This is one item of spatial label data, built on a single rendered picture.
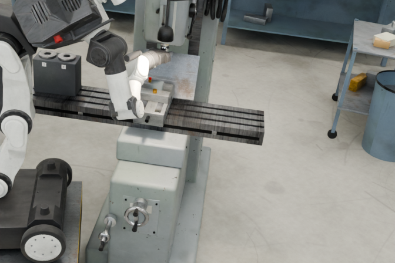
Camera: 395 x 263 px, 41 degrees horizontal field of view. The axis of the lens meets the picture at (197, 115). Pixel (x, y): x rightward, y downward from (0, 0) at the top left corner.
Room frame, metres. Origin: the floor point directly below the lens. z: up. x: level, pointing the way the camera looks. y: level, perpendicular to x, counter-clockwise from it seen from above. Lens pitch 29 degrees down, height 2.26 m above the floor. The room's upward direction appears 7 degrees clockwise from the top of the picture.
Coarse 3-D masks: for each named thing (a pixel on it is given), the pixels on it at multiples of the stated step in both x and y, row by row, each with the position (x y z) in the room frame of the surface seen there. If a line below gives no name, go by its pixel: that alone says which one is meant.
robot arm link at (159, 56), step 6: (150, 48) 2.39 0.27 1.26; (156, 48) 2.39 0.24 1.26; (150, 54) 2.28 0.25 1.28; (156, 54) 2.30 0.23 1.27; (162, 54) 2.34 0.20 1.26; (168, 54) 2.35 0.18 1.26; (156, 60) 2.28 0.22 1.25; (162, 60) 2.33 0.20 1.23; (168, 60) 2.34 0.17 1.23; (156, 66) 2.30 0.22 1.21
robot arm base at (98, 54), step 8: (96, 40) 1.93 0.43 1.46; (104, 40) 1.99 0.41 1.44; (88, 48) 1.93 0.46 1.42; (96, 48) 1.90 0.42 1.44; (104, 48) 1.90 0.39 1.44; (88, 56) 1.92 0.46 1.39; (96, 56) 1.90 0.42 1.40; (104, 56) 1.89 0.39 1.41; (96, 64) 1.90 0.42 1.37; (104, 64) 1.89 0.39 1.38
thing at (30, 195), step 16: (16, 176) 2.15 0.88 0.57; (32, 176) 2.17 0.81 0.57; (48, 176) 2.15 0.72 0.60; (64, 176) 2.18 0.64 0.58; (16, 192) 2.03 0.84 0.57; (32, 192) 2.04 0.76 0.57; (48, 192) 2.03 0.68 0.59; (64, 192) 2.06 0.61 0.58; (0, 208) 1.89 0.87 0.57; (16, 208) 1.91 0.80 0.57; (32, 208) 1.90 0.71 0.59; (48, 208) 1.86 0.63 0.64; (64, 208) 2.03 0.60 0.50; (0, 224) 1.79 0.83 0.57; (16, 224) 1.80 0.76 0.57; (32, 224) 1.80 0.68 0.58; (48, 224) 1.81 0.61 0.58; (0, 240) 1.77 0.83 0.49; (16, 240) 1.78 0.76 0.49
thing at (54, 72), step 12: (36, 60) 2.41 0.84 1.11; (48, 60) 2.41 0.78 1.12; (60, 60) 2.43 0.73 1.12; (72, 60) 2.44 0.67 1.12; (36, 72) 2.41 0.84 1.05; (48, 72) 2.41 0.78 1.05; (60, 72) 2.41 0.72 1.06; (72, 72) 2.41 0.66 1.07; (36, 84) 2.41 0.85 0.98; (48, 84) 2.41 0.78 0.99; (60, 84) 2.41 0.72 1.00; (72, 84) 2.41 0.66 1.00
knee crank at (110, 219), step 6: (108, 216) 1.96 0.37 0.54; (114, 216) 1.97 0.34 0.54; (108, 222) 1.94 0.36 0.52; (114, 222) 1.96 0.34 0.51; (108, 228) 1.90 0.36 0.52; (102, 234) 1.84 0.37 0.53; (108, 234) 1.85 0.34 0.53; (102, 240) 1.81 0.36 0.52; (108, 240) 1.84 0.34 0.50; (102, 246) 1.80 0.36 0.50
